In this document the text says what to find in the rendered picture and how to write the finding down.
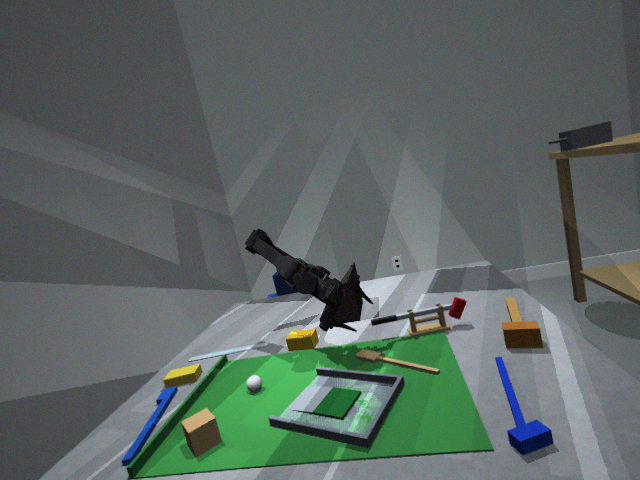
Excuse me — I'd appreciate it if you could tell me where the white golf ball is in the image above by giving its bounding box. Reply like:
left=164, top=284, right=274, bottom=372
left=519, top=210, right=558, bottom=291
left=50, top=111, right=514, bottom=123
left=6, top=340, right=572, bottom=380
left=247, top=376, right=262, bottom=392

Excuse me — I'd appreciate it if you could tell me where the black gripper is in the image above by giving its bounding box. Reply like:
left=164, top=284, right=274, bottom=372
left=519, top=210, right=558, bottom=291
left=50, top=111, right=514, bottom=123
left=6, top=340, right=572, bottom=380
left=315, top=272, right=373, bottom=332

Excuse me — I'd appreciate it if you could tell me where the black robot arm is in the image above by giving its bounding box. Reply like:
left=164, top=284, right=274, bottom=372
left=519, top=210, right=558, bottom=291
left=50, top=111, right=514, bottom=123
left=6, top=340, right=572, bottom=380
left=245, top=228, right=344, bottom=307

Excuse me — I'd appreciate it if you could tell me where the green flat mat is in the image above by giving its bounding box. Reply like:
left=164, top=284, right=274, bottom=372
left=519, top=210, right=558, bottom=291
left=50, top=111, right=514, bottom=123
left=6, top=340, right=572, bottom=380
left=128, top=331, right=494, bottom=479

